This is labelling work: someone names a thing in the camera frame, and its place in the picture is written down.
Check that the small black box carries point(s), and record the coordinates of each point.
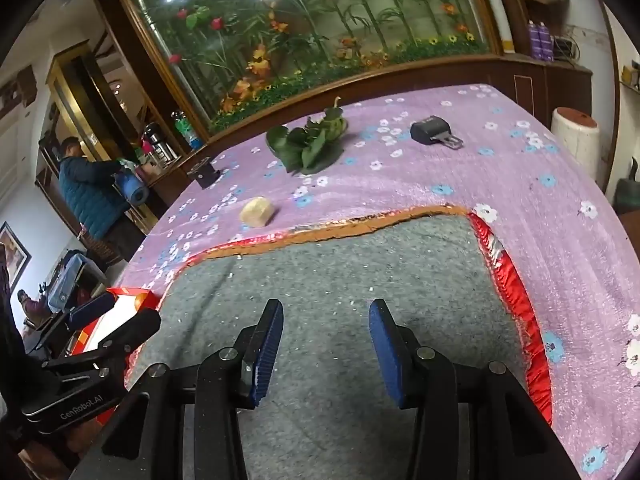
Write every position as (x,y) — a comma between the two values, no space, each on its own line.
(204,173)

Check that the grey felt mat red trim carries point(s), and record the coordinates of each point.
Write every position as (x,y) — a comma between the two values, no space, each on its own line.
(350,270)

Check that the white round stool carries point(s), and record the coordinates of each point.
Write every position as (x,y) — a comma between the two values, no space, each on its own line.
(575,135)

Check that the flower and bamboo glass panel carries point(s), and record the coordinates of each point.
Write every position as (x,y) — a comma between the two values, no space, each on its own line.
(300,20)

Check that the pale foam-wrapped fruit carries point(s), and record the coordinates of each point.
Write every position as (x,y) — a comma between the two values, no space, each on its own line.
(256,211)

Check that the purple bottle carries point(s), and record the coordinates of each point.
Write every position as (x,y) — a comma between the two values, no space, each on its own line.
(534,40)
(545,41)

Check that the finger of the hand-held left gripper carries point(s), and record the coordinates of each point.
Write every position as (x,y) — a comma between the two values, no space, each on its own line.
(92,307)
(132,327)

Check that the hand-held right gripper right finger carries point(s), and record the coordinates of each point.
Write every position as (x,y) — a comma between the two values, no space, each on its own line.
(385,355)

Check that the purple floral blanket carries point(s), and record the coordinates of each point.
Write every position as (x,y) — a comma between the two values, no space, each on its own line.
(400,180)

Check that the gold framed glass cabinet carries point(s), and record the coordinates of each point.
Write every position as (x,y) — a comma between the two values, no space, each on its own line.
(60,85)

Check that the green fruit with leaves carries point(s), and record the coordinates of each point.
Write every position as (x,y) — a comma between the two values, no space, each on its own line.
(310,142)

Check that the red box with white inside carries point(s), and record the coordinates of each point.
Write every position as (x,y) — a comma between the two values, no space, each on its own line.
(125,292)

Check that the framed wall picture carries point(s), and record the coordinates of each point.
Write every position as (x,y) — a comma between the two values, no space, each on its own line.
(12,255)

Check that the dark green object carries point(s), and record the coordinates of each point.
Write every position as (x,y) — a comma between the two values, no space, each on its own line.
(629,190)

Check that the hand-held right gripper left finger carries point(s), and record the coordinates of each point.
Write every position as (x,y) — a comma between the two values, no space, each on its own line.
(265,355)

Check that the blue bottle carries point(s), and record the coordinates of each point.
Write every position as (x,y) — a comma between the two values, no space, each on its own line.
(131,189)

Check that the black thermos jug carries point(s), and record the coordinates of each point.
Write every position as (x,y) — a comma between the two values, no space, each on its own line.
(156,142)

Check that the green plastic bottle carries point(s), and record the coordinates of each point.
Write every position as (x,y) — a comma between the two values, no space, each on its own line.
(186,129)

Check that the table with blue cloth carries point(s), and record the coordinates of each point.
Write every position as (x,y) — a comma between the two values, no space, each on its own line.
(65,280)

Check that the white and yellow rolled pole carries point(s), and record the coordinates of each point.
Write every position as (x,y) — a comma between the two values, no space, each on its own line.
(495,5)

